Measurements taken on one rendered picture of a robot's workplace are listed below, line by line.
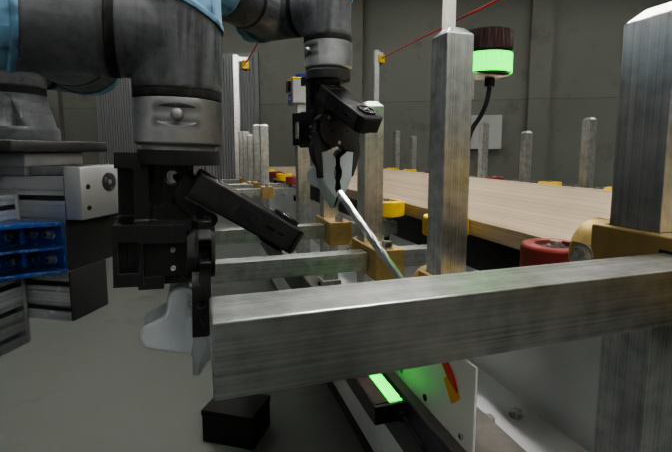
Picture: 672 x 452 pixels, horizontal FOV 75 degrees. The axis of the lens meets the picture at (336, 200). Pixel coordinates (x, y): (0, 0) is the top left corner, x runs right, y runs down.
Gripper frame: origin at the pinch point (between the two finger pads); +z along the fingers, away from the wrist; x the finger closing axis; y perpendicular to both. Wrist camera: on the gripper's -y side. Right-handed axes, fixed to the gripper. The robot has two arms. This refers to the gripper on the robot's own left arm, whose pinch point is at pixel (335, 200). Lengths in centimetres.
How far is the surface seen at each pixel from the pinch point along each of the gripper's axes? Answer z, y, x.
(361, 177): -3.2, 2.7, -7.7
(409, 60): -151, 440, -488
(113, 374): 94, 158, 7
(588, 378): 22.5, -31.3, -18.5
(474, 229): 5.9, -9.9, -22.9
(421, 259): 10.8, -5.3, -14.6
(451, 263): 5.6, -22.6, 0.0
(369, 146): -8.5, 1.1, -8.0
